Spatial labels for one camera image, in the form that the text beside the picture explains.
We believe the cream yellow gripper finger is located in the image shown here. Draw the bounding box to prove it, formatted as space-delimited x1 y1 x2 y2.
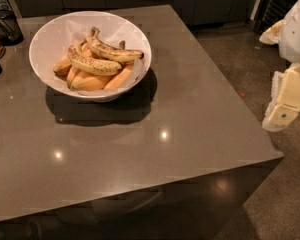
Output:
262 63 300 132

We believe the spotted banana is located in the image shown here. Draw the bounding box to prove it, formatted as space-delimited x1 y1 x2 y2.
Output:
87 27 144 64
67 44 122 76

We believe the yellow banana bottom right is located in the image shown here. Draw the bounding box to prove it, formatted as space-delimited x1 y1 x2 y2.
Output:
105 64 133 89

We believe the yellow banana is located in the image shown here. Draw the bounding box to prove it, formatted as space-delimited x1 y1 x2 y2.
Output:
105 64 133 89
53 42 91 77
67 67 111 91

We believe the white ceramic bowl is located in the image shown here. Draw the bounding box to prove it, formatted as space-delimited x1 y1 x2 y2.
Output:
29 11 152 102

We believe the yellow banana bottom left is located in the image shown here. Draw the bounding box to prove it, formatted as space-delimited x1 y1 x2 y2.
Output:
67 67 111 91

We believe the yellow banana far left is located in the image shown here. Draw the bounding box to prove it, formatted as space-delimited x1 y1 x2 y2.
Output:
53 42 91 77

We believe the dark vented appliance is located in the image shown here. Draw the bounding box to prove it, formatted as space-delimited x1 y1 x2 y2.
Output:
247 0 297 34

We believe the black wire mesh basket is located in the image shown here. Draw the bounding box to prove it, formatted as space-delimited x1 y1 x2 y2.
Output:
0 10 24 46

